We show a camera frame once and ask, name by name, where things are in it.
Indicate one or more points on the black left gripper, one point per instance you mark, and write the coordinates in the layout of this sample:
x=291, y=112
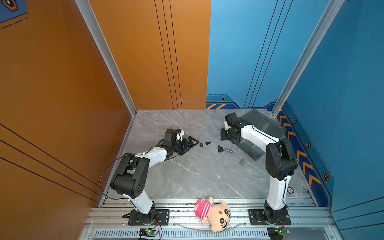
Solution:
x=190, y=145

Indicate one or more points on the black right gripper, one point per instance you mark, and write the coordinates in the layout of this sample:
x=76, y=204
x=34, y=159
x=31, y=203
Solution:
x=223, y=136

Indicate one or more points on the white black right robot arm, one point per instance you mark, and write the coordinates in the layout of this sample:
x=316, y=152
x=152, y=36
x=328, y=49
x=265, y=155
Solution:
x=281, y=164

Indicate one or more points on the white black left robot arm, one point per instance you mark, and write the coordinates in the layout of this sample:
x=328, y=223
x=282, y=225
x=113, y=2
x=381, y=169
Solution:
x=130, y=177

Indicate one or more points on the silver bolt on table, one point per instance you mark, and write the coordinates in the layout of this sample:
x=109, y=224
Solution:
x=242, y=162

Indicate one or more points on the grey plastic organizer box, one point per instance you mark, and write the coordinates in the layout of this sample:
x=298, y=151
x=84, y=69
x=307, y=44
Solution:
x=254, y=131

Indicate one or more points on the pink plush doll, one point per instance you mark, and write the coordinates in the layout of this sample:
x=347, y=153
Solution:
x=217, y=215

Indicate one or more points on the left green circuit board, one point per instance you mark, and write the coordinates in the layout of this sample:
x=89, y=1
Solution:
x=148, y=233

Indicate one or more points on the green circuit board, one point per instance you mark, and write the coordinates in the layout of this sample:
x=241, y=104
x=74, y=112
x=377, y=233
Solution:
x=148, y=233
x=278, y=234

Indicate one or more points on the right green circuit board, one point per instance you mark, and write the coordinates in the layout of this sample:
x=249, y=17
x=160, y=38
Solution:
x=278, y=234

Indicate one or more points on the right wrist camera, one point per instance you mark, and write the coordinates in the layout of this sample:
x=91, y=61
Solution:
x=231, y=119

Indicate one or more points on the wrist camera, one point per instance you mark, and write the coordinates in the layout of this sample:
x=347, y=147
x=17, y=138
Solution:
x=231, y=119
x=173, y=135

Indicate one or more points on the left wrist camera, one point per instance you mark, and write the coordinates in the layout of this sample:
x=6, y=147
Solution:
x=173, y=135

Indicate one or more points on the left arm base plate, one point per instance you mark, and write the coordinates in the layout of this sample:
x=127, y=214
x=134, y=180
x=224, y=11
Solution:
x=155, y=216

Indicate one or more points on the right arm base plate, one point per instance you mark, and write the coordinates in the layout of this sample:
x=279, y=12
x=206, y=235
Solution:
x=266, y=217

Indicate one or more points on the aluminium rail frame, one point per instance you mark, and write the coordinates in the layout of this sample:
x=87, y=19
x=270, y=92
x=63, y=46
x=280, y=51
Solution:
x=108, y=220

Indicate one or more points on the aluminium corner post right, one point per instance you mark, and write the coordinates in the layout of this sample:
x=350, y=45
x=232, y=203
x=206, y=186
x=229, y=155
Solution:
x=318, y=34

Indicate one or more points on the aluminium corner post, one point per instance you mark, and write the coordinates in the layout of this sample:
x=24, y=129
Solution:
x=101, y=42
x=318, y=34

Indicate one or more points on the aluminium corner post left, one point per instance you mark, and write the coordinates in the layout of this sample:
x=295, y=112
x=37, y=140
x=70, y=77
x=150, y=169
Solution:
x=101, y=42

